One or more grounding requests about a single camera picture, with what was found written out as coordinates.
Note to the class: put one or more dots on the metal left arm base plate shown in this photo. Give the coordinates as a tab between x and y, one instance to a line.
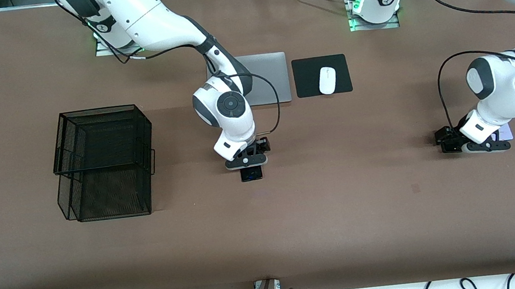
392	25

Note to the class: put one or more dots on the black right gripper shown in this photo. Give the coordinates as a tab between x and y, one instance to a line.
261	145

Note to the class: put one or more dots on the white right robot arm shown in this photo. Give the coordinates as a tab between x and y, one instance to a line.
151	16

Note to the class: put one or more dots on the lavender flip phone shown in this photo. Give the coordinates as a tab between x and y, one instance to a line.
506	131

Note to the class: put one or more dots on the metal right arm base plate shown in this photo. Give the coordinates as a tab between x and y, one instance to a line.
104	52

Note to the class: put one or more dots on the small brown tape patch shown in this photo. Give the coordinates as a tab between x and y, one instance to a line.
415	188

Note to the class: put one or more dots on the black mouse pad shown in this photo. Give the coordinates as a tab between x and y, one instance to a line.
308	78

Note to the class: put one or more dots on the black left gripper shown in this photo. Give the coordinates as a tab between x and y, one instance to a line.
450	136

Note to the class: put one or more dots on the white computer mouse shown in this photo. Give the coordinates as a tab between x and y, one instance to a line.
328	80

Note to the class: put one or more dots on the grey closed laptop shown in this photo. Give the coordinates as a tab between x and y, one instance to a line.
272	65

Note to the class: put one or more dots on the long black smartphone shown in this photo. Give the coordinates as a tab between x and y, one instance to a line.
251	174

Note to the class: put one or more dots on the black flip phone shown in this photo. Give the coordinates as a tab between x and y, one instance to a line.
452	147

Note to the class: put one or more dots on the black mesh two-tier tray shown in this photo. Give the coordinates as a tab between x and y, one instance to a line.
139	192

